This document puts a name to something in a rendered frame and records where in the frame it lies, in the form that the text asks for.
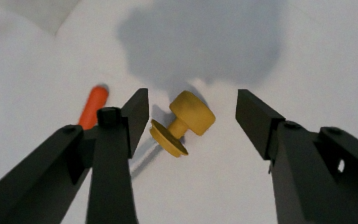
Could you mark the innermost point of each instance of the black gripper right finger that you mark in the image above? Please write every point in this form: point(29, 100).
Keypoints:
point(304, 190)

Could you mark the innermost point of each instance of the orange-handled screwdriver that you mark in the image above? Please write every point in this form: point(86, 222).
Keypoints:
point(94, 101)

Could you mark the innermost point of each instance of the brass door knob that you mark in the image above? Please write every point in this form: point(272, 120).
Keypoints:
point(191, 113)

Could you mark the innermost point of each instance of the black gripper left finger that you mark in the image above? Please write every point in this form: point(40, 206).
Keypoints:
point(41, 188)

